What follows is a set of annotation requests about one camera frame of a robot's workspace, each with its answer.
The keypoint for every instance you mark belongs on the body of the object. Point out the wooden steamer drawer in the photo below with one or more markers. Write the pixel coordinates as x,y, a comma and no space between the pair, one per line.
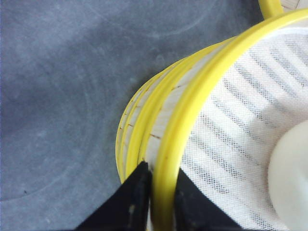
131,131
181,123
170,84

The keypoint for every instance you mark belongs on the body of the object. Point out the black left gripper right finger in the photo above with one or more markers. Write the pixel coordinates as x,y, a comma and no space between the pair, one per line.
195,212

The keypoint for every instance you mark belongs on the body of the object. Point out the woven bamboo steamer lid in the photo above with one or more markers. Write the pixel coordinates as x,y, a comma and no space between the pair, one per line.
271,8

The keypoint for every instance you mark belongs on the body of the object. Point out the white steamer liner cloth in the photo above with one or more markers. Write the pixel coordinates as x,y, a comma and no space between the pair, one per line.
260,97

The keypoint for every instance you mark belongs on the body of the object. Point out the white steamed bun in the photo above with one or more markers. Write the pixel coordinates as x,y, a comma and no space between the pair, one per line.
288,178

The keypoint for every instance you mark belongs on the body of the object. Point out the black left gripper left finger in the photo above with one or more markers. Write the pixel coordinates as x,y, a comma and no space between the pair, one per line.
127,209

